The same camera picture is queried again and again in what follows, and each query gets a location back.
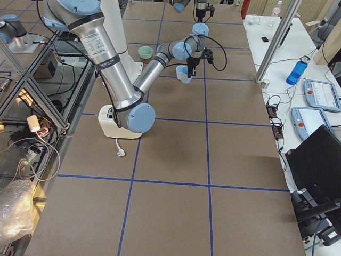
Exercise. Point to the light blue cup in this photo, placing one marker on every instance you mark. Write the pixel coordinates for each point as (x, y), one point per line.
(185, 79)
(181, 70)

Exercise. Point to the small metal cylinder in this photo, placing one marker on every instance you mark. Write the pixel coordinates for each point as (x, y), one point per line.
(265, 83)

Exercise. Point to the near teach pendant tablet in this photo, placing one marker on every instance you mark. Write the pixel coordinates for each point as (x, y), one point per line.
(306, 120)

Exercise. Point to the teach pendant tablet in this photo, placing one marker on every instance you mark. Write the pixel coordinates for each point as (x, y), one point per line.
(306, 120)
(322, 95)

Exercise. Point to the aluminium frame post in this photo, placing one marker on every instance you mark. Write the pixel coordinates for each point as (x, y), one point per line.
(277, 38)

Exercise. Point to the clear plastic bottle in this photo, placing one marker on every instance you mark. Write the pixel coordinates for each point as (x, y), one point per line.
(277, 9)

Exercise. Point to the cream toaster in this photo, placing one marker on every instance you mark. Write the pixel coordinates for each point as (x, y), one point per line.
(110, 128)

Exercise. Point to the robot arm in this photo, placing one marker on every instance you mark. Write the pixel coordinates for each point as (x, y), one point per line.
(180, 5)
(99, 26)

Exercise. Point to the green bowl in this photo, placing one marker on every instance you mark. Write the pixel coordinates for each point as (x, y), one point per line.
(145, 52)

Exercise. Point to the white toaster plug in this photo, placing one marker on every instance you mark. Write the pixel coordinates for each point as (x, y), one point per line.
(120, 152)

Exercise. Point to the black laptop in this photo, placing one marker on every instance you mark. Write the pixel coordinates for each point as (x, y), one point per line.
(316, 161)

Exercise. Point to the crumpled clear plastic bag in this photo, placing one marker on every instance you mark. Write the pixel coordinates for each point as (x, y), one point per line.
(17, 217)

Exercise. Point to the blue water bottle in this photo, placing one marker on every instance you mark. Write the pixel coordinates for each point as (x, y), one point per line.
(298, 70)

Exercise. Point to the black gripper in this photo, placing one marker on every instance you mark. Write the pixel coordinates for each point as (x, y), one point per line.
(192, 63)
(200, 11)

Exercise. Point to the far teach pendant tablet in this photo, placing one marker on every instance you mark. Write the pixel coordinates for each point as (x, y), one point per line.
(322, 95)

